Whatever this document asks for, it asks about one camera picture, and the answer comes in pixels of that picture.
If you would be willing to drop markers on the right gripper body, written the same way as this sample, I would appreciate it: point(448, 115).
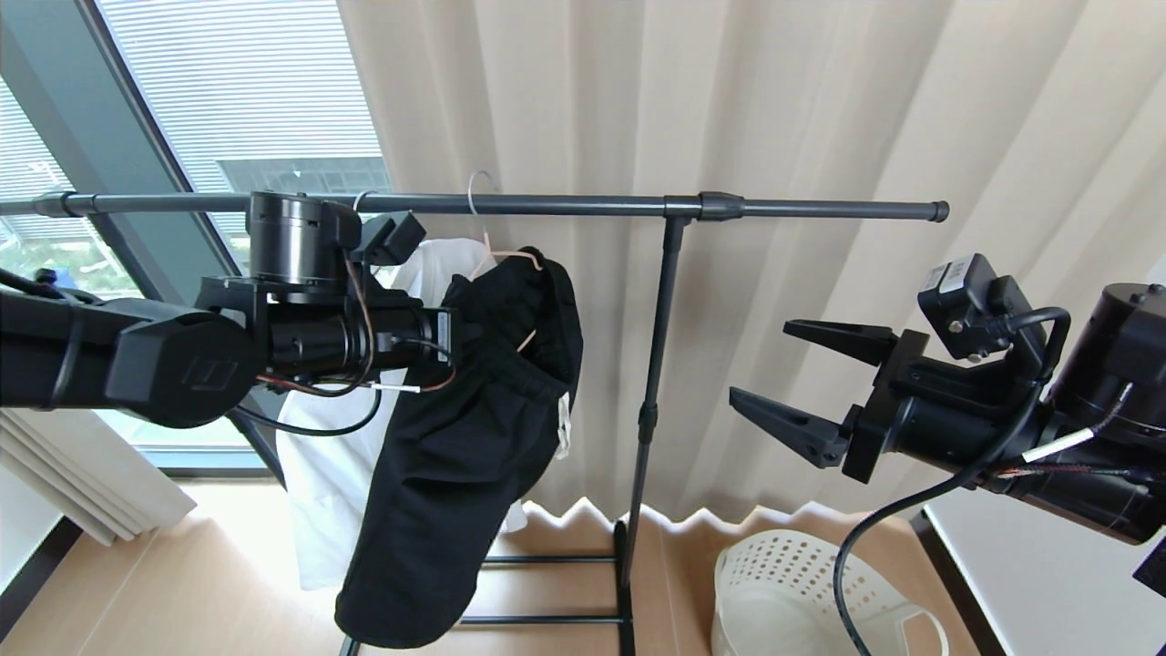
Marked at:
point(929, 410)

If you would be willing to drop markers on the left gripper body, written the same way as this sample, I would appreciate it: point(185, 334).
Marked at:
point(364, 337)

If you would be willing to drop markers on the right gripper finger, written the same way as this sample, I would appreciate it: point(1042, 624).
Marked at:
point(792, 428)
point(847, 339)

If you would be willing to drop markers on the pink clothes hanger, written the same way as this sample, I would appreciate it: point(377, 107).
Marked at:
point(362, 199)
point(483, 246)

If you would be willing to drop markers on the black garment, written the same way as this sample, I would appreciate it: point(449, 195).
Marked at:
point(437, 474)

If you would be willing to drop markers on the white printed t-shirt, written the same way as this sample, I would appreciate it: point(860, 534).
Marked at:
point(328, 492)

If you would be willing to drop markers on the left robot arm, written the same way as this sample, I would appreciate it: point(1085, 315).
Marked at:
point(137, 355)

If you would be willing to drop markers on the black clothes rack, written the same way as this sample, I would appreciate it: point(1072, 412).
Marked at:
point(774, 209)

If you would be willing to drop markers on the white laundry basket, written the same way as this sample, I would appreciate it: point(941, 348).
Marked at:
point(802, 583)

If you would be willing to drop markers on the beige curtain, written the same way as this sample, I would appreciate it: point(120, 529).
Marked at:
point(820, 109)
point(73, 474)

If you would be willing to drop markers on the window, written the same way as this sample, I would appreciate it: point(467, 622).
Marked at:
point(255, 91)

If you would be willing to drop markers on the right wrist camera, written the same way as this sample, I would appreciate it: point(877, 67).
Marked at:
point(975, 305)

